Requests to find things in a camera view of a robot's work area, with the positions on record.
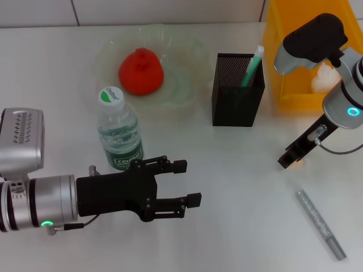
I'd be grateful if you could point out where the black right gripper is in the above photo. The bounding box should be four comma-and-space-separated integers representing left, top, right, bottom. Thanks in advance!
277, 114, 340, 170

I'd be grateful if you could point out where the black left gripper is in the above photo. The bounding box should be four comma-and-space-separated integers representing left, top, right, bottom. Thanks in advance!
75, 155, 203, 223

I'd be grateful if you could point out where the grey silver pen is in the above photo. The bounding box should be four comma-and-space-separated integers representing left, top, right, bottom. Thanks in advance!
294, 189, 348, 261

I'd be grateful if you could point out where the clear green-label water bottle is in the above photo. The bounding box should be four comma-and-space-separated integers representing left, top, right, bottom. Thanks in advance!
96, 86, 145, 172

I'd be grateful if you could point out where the white paper ball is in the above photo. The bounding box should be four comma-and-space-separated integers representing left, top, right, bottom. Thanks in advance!
310, 63, 341, 95

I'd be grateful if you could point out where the mint green pen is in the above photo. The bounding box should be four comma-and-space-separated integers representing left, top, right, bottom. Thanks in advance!
240, 45, 265, 88

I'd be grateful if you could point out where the red-orange knitted orange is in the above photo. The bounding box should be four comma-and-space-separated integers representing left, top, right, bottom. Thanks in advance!
117, 48, 165, 97

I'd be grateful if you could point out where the black mesh pen holder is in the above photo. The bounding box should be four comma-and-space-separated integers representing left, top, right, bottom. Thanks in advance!
210, 53, 266, 128

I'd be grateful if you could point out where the green glass fruit plate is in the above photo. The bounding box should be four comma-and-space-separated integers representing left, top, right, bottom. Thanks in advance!
93, 24, 216, 114

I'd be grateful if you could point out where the yellow plastic bin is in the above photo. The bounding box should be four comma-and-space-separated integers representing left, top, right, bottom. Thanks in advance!
261, 0, 363, 111

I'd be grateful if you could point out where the right gripper cable with plug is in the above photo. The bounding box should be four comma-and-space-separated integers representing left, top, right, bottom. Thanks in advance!
307, 124, 363, 156

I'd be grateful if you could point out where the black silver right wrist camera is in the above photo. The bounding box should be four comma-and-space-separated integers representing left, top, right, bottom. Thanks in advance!
273, 12, 349, 75

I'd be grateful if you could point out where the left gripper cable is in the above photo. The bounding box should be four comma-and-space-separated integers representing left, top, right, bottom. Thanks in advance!
46, 213, 100, 236

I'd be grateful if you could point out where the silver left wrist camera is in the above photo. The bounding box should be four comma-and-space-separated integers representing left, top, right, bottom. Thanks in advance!
0, 107, 47, 182

